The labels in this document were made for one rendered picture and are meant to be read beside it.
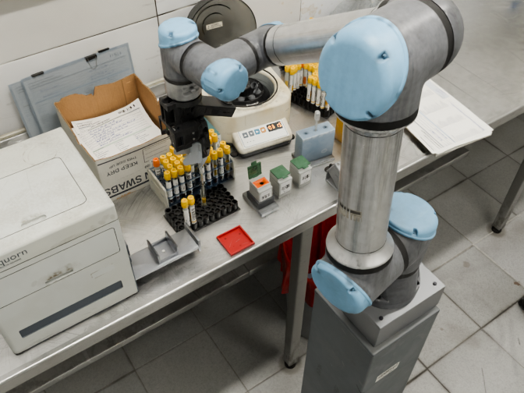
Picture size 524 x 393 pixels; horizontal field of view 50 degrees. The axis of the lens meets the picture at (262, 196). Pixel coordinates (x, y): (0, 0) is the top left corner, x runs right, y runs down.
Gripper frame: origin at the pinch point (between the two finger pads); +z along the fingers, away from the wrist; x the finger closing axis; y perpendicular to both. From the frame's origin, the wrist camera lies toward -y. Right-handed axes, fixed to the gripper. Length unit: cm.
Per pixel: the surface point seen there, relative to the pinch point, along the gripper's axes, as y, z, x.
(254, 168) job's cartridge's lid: -13.3, 7.7, 2.8
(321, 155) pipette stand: -36.4, 16.0, 1.8
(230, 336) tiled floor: -10, 105, -10
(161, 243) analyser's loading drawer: 15.4, 13.8, 6.2
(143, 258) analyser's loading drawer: 20.6, 13.9, 7.8
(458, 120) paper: -80, 16, 12
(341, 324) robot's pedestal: -8.4, 19.8, 44.2
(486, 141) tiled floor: -183, 105, -30
